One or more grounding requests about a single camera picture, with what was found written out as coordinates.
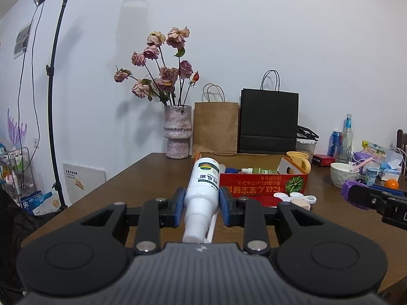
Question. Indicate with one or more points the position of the dark wooden chair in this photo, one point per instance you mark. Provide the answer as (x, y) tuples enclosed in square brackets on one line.
[(400, 139)]

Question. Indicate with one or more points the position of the colourful snack bag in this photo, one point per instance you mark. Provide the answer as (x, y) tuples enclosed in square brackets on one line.
[(373, 147)]

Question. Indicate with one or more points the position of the yellow mug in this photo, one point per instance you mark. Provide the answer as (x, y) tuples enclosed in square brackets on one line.
[(300, 159)]

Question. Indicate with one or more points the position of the wall poster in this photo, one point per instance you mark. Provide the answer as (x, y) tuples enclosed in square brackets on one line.
[(23, 39)]

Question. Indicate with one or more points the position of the clear plastic bag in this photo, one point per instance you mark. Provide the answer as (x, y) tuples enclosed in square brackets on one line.
[(392, 157)]

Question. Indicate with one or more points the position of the blue white packet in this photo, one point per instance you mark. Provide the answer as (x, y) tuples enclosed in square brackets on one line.
[(38, 203)]

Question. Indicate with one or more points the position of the pink speckled vase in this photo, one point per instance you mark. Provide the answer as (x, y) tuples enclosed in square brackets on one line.
[(177, 130)]

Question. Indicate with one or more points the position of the dried pink roses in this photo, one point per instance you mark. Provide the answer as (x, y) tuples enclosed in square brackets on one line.
[(167, 74)]

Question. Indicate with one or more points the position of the peach round compact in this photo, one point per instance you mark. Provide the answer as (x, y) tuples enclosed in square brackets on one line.
[(300, 205)]

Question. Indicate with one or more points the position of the pink spoon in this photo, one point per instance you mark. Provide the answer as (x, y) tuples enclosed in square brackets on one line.
[(362, 164)]

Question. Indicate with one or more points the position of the black paper bag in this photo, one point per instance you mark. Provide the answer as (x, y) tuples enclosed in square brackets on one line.
[(268, 120)]

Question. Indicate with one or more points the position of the black mesh fabric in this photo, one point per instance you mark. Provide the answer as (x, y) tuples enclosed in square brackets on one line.
[(12, 235)]

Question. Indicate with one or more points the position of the blue round lid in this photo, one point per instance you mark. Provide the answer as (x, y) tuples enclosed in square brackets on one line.
[(232, 171)]

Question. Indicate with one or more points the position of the blue white tissue box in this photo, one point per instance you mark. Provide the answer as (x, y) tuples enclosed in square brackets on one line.
[(391, 174)]

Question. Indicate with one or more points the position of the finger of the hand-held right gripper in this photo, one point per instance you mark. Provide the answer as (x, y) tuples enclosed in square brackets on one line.
[(391, 192), (365, 197)]

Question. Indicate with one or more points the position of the purple pouch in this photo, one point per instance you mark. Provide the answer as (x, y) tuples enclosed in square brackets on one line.
[(362, 156)]

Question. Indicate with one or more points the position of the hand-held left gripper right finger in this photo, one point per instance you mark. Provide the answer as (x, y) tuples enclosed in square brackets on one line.
[(226, 206)]

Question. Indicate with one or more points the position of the purple plastic object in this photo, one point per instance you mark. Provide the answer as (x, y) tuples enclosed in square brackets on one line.
[(346, 192)]

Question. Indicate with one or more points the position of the brown paper bag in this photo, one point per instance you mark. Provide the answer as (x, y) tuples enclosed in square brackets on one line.
[(216, 127)]

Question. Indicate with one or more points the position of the orange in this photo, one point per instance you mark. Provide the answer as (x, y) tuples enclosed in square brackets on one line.
[(391, 183)]

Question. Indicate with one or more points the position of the red cardboard box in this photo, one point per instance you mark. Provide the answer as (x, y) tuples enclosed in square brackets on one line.
[(254, 186)]

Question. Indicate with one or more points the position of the blue soda can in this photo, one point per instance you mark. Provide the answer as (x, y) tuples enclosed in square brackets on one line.
[(334, 143)]

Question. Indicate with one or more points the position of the small blue yogurt cup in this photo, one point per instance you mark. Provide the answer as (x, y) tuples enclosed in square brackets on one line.
[(372, 176)]

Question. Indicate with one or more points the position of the white wall outlet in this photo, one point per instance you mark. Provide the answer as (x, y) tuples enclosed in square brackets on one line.
[(36, 142)]

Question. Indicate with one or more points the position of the white spray bottle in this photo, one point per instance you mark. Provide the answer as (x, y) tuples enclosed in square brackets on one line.
[(203, 190)]

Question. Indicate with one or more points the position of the long white case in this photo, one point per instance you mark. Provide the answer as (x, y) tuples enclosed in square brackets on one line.
[(212, 228)]

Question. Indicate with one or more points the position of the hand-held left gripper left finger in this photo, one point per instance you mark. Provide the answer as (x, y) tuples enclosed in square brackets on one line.
[(179, 206)]

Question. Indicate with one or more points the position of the green spray bottle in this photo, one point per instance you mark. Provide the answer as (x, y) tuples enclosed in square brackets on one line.
[(260, 171)]

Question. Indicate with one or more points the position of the clear container black lid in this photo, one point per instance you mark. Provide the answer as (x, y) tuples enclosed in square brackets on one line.
[(305, 147)]

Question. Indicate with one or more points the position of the white ceramic bowl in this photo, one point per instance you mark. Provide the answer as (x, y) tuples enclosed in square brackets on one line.
[(341, 176)]

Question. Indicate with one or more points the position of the small dark red box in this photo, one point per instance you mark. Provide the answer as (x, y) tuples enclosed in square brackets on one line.
[(322, 160)]

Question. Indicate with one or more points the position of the clear glass bottle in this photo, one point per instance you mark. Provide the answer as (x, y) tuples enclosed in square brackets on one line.
[(347, 143)]

